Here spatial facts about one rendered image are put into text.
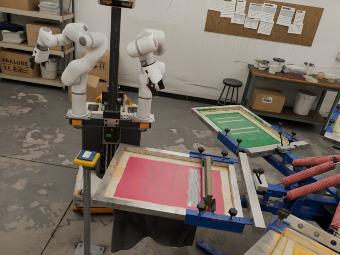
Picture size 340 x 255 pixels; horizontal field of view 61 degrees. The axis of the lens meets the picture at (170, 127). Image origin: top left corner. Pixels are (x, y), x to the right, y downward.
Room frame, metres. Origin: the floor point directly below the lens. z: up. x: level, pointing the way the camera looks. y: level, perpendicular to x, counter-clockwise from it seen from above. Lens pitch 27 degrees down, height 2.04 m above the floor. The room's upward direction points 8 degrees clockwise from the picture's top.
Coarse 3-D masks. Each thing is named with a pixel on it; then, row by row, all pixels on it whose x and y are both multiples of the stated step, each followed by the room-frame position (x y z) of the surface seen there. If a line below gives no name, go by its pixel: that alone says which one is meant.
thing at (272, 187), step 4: (268, 184) 1.40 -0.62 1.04; (272, 184) 1.41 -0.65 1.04; (268, 188) 1.36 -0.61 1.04; (272, 188) 1.37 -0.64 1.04; (276, 188) 1.37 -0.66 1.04; (280, 188) 1.38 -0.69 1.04; (260, 192) 1.36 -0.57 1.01; (272, 192) 1.35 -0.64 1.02; (276, 192) 1.35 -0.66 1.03; (280, 192) 1.35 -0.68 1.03; (284, 192) 1.35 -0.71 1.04; (272, 196) 1.35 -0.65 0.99; (276, 196) 1.35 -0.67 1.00; (280, 196) 1.35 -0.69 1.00
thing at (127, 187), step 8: (128, 176) 1.40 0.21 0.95; (120, 184) 1.31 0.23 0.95; (128, 184) 1.32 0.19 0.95; (136, 184) 1.33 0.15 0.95; (176, 184) 1.39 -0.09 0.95; (184, 184) 1.40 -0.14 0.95; (120, 192) 1.24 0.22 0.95; (128, 192) 1.25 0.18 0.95; (136, 192) 1.26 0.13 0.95; (176, 192) 1.31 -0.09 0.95; (184, 192) 1.32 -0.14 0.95; (200, 192) 1.34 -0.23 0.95; (216, 192) 1.37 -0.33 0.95; (144, 200) 1.21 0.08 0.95; (152, 200) 1.22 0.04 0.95; (160, 200) 1.23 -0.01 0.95; (168, 200) 1.24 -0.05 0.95; (176, 200) 1.24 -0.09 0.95; (184, 200) 1.25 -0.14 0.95; (200, 200) 1.27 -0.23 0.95; (216, 200) 1.29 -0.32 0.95; (192, 208) 1.20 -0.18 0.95; (208, 208) 1.22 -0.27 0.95; (224, 208) 1.24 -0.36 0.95
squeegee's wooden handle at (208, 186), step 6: (210, 162) 1.52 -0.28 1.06; (204, 168) 1.53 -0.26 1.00; (210, 168) 1.45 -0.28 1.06; (204, 174) 1.47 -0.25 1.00; (210, 174) 1.39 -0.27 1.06; (210, 180) 1.33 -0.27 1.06; (210, 186) 1.28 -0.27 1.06; (210, 192) 1.23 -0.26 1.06; (210, 198) 1.20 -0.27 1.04; (210, 204) 1.20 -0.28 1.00
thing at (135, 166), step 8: (128, 160) 1.56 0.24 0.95; (136, 160) 1.57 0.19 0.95; (144, 160) 1.58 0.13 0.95; (152, 160) 1.60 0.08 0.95; (128, 168) 1.47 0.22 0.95; (136, 168) 1.48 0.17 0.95; (184, 168) 1.56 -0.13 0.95; (200, 168) 1.59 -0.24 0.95; (136, 176) 1.41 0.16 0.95; (184, 176) 1.48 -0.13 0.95; (200, 176) 1.50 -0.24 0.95; (216, 176) 1.53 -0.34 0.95; (200, 184) 1.42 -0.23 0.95; (216, 184) 1.44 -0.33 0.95
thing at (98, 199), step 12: (120, 144) 1.68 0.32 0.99; (120, 156) 1.57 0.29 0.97; (168, 156) 1.66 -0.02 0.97; (180, 156) 1.65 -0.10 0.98; (108, 168) 1.39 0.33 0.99; (228, 168) 1.60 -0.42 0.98; (108, 180) 1.29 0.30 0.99; (96, 192) 1.18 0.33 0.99; (96, 204) 1.12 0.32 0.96; (108, 204) 1.12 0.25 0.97; (120, 204) 1.11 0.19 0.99; (132, 204) 1.12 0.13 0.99; (144, 204) 1.14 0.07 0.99; (240, 204) 1.25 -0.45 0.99; (168, 216) 1.11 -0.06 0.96; (180, 216) 1.11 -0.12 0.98; (240, 216) 1.16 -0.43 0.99
